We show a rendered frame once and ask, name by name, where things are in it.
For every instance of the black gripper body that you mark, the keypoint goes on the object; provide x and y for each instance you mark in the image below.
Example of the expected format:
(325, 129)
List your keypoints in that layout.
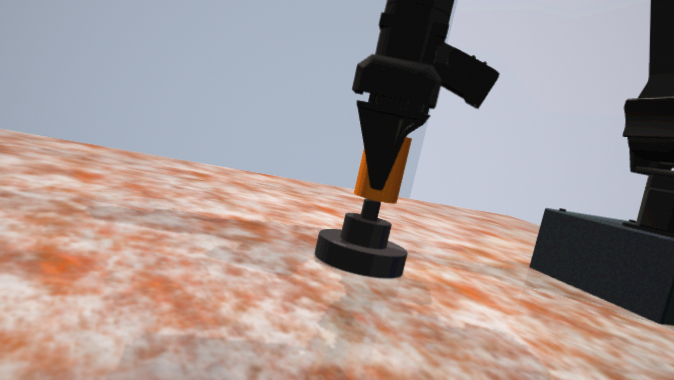
(398, 75)

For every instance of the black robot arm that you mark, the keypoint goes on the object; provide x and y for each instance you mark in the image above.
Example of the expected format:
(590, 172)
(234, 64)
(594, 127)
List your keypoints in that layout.
(649, 118)

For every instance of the orange knob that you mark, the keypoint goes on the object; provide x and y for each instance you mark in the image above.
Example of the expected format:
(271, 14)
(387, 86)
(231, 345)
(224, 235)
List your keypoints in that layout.
(390, 192)

